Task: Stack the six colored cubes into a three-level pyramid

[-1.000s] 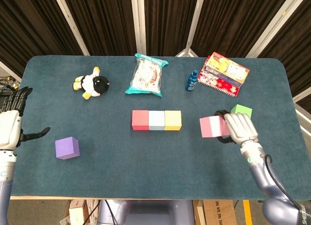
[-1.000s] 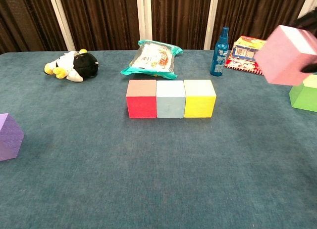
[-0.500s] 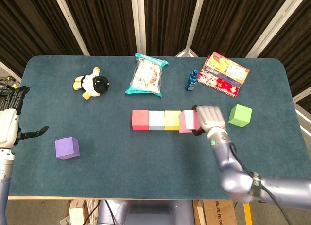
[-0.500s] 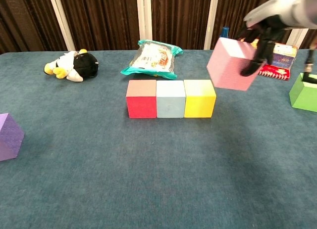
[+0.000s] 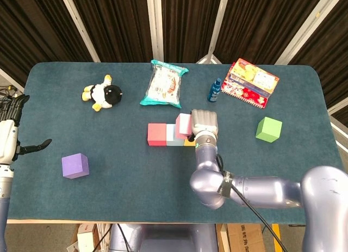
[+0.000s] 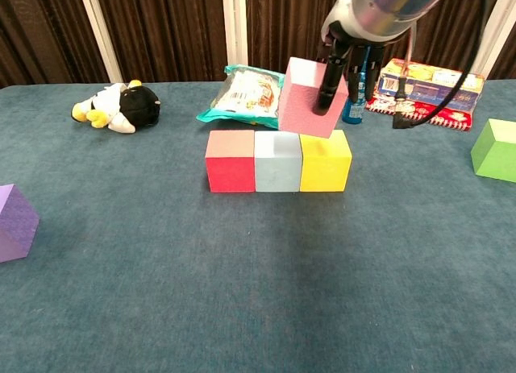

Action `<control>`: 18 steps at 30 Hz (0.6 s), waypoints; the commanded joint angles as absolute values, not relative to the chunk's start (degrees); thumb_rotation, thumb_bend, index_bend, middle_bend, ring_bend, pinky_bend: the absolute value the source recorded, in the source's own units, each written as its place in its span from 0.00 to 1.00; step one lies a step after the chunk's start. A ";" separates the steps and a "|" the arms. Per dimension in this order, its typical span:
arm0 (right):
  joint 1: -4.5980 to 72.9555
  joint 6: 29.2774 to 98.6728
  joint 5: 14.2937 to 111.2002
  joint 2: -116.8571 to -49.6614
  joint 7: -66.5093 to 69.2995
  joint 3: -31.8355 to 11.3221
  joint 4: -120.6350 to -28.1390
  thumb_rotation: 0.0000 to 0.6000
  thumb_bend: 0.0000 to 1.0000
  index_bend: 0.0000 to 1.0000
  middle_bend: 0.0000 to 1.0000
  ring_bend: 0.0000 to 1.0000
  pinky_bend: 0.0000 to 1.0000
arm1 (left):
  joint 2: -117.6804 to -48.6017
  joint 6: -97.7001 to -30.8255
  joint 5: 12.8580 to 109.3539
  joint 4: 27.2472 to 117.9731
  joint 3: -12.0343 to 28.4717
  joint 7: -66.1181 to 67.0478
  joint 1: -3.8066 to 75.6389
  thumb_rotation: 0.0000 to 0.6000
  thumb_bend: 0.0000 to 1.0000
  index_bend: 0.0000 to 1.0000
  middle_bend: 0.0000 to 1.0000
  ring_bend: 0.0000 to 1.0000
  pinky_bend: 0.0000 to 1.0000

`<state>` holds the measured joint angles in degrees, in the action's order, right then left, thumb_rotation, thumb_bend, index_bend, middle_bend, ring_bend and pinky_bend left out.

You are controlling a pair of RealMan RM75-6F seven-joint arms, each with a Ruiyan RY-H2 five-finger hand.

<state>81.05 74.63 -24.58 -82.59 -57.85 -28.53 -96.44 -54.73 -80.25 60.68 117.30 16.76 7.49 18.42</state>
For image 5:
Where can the grey-blue robot torso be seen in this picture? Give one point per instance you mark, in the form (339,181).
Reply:
(163,238)

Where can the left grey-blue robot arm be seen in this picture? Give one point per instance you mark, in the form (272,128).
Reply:
(4,208)

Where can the purple foam cube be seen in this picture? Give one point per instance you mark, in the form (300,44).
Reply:
(74,166)

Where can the yellow blue carton box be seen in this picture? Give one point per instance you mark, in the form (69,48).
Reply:
(255,75)

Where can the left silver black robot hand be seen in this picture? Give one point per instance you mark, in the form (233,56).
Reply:
(8,140)

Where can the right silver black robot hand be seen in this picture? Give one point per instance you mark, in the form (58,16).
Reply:
(205,121)

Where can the green foam cube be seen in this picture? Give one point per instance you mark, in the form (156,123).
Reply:
(269,129)

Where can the pink foam cube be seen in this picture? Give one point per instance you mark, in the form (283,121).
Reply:
(183,125)

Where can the red foam cube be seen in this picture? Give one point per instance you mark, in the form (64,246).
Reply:
(156,133)

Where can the white brown cardboard box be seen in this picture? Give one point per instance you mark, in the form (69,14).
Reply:
(85,239)

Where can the yellow foam cube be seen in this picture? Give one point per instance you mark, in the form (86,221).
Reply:
(189,143)

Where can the light blue foam cube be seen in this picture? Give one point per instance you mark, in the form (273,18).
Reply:
(170,132)

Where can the white partition frame post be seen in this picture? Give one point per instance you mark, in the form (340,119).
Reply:
(338,106)
(306,26)
(78,23)
(11,80)
(155,26)
(219,18)

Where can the blue spray bottle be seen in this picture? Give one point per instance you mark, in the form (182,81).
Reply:
(214,91)

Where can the dark brown curtain panel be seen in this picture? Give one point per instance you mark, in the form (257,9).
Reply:
(187,23)
(117,26)
(258,26)
(331,45)
(32,31)

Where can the teal clear snack bag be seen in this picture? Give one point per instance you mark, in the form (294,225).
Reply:
(163,86)

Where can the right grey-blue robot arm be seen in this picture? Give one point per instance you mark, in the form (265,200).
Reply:
(244,189)

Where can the black white penguin plush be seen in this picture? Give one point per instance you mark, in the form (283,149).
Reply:
(108,94)

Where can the teal carpet table mat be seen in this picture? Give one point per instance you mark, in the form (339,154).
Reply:
(136,186)

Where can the red spiral notebook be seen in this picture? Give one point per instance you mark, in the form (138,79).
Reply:
(244,95)

